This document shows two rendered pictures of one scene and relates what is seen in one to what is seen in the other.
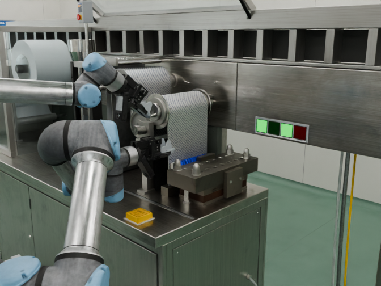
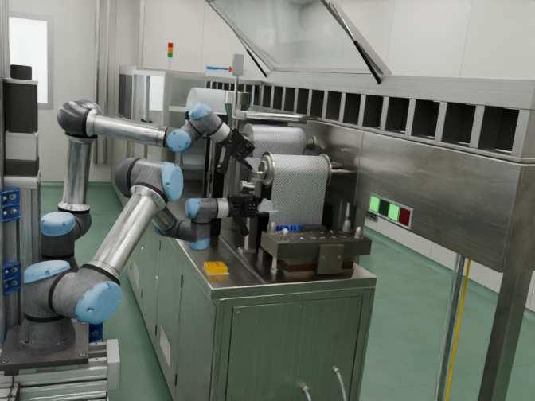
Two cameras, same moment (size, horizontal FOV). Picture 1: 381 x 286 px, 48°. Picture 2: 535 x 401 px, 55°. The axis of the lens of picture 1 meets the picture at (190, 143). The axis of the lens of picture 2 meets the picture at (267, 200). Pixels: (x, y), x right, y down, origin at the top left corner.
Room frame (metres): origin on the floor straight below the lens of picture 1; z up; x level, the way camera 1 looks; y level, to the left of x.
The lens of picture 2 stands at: (-0.14, -0.64, 1.58)
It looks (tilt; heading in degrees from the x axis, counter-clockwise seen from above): 13 degrees down; 22
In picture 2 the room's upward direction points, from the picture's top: 5 degrees clockwise
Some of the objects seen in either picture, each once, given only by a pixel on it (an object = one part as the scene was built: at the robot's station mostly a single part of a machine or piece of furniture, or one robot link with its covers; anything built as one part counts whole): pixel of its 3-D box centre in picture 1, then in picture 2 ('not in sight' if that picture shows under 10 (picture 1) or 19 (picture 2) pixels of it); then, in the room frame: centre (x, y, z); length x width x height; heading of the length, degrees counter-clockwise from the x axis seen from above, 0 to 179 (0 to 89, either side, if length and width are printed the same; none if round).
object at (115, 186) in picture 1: (109, 186); (196, 233); (1.49, 0.30, 1.01); 0.11 x 0.08 x 0.11; 91
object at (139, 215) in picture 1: (139, 215); (215, 267); (1.44, 0.19, 0.91); 0.07 x 0.07 x 0.02; 45
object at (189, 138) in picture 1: (188, 141); (297, 207); (1.77, 0.01, 1.11); 0.23 x 0.01 x 0.18; 135
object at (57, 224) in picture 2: not in sight; (58, 232); (1.24, 0.74, 0.98); 0.13 x 0.12 x 0.14; 22
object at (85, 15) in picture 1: (83, 12); (236, 64); (2.13, 0.51, 1.66); 0.07 x 0.07 x 0.10; 33
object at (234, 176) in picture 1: (233, 182); (329, 258); (1.66, -0.18, 0.96); 0.10 x 0.03 x 0.11; 135
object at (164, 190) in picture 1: (188, 183); (292, 252); (1.77, 0.01, 0.92); 0.28 x 0.04 x 0.04; 135
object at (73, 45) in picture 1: (81, 45); (237, 98); (2.30, 0.58, 1.50); 0.14 x 0.14 x 0.06
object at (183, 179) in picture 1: (214, 169); (316, 243); (1.71, -0.10, 1.00); 0.40 x 0.16 x 0.06; 135
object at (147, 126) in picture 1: (144, 158); (249, 216); (1.72, 0.19, 1.05); 0.06 x 0.05 x 0.31; 135
